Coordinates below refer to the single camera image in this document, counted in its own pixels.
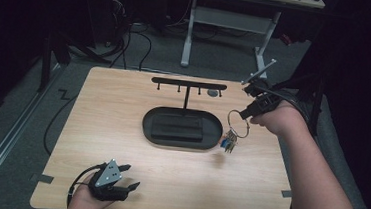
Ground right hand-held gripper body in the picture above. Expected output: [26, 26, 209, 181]
[239, 57, 285, 118]

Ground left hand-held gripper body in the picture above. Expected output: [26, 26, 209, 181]
[87, 156, 133, 204]

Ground key ring with coloured tags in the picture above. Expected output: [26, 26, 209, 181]
[219, 107, 252, 156]

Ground black key stand with tray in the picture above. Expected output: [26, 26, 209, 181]
[140, 75, 228, 152]

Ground person's right hand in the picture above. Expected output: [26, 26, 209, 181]
[249, 98, 308, 140]

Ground person's left hand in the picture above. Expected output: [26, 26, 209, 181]
[64, 174, 117, 209]

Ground desk with white legs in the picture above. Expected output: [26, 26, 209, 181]
[179, 0, 326, 86]

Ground dark computer tower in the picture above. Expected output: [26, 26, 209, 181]
[105, 0, 134, 48]

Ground right hand-held gripper cable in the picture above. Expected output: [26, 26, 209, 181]
[247, 84, 313, 209]

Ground hand-held gripper cable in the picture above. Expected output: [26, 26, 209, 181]
[65, 161, 107, 209]
[247, 84, 313, 209]

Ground left hand-held gripper cable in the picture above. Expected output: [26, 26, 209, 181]
[65, 161, 107, 209]

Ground black floor cable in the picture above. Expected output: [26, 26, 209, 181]
[41, 92, 79, 159]

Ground bundle of black cables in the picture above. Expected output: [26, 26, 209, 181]
[108, 19, 155, 73]

